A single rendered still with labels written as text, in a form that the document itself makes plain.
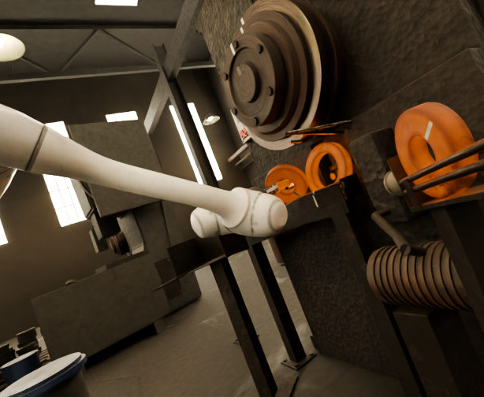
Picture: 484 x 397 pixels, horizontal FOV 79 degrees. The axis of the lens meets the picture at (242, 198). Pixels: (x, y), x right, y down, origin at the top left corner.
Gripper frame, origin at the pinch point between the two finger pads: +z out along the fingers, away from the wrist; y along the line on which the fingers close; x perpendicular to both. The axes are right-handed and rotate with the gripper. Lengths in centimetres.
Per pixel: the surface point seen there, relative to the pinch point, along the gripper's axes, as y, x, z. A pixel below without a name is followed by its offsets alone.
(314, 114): 24.6, 12.5, -3.3
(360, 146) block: 33.5, -2.9, -6.6
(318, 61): 34.3, 23.0, -3.6
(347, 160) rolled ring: 23.5, -3.7, 1.1
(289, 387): -40, -72, -17
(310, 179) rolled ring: 7.6, -3.1, 1.5
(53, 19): -634, 737, 193
